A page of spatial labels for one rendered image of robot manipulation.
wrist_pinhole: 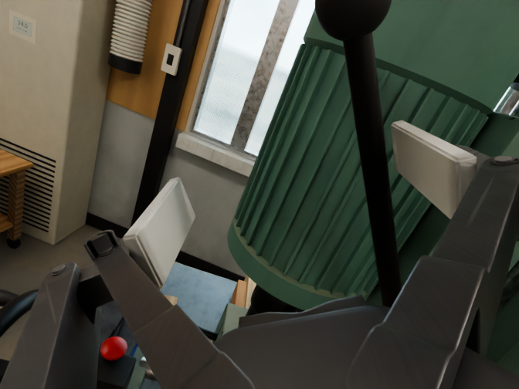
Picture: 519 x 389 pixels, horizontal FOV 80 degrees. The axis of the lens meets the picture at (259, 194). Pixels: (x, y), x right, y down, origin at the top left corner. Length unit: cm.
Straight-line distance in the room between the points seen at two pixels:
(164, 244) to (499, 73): 24
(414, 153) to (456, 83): 10
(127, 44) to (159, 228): 160
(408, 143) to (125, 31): 163
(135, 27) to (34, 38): 44
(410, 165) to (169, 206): 13
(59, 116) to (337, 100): 167
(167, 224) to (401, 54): 18
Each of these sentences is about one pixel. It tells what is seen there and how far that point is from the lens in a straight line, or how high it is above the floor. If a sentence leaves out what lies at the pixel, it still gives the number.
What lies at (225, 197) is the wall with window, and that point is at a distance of 188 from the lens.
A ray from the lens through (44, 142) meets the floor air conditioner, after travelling 194.
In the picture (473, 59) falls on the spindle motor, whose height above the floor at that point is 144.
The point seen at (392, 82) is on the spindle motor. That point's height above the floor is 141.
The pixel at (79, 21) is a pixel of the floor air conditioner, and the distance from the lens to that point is 173.
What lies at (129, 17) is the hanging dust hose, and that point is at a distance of 173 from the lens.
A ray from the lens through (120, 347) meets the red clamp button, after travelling 46.
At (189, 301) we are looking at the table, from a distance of 70.
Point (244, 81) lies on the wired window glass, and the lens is 179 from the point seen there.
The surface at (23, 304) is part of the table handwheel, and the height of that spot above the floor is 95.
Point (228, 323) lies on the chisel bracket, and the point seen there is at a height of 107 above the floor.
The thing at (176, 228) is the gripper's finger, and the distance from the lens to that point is 18.
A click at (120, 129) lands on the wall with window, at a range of 202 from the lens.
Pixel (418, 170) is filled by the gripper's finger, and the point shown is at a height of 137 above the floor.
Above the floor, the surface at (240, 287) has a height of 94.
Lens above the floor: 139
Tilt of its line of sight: 23 degrees down
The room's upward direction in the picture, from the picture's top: 22 degrees clockwise
